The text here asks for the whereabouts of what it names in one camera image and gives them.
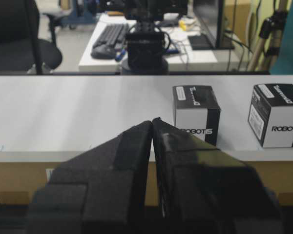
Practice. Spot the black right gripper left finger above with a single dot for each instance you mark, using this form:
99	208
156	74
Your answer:
101	191

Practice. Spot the black office chair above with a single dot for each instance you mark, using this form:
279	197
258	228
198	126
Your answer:
16	52

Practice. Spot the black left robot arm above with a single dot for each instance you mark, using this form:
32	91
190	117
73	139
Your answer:
146	44

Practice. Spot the camera tripod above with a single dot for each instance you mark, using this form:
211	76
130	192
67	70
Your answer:
268	46

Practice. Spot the yellow small box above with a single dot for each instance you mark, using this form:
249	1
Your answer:
182	25

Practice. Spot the black keyboard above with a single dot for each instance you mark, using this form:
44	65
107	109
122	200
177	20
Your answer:
113	36

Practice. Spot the black computer monitor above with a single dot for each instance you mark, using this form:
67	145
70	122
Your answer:
210	16

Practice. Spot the black white robotis box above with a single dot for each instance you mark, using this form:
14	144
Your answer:
271	114
196	111

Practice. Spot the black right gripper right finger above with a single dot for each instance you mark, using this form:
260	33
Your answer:
204	190

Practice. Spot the white office desk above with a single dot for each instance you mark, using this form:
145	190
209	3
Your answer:
180	56

